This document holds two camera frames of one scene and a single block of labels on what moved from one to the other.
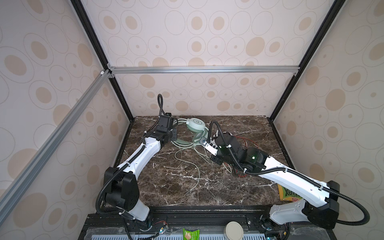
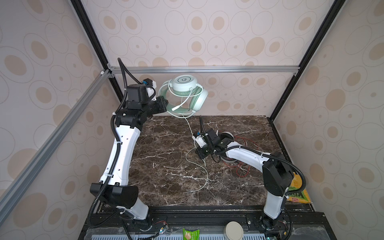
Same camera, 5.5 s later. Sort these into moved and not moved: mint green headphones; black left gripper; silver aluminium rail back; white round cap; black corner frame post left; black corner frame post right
Moved: mint green headphones; black left gripper
Not moved: white round cap; black corner frame post left; silver aluminium rail back; black corner frame post right
